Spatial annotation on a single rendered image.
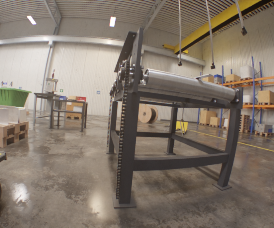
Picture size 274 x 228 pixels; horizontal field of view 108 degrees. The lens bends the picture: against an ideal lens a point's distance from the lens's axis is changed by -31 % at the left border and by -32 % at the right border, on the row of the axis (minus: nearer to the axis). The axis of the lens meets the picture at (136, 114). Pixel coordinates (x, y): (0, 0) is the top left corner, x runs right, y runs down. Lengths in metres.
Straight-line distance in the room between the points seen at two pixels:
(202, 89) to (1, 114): 2.46
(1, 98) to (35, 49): 10.76
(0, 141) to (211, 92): 2.44
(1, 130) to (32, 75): 11.25
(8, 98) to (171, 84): 3.05
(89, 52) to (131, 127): 11.69
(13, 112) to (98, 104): 9.43
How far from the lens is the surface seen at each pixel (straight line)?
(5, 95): 3.40
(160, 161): 0.97
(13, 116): 2.58
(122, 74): 0.86
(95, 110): 11.47
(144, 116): 8.06
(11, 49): 15.51
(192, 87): 1.01
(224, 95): 1.23
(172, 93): 1.27
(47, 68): 12.61
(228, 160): 1.40
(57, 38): 12.80
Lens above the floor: 0.64
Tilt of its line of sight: 1 degrees down
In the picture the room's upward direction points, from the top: 5 degrees clockwise
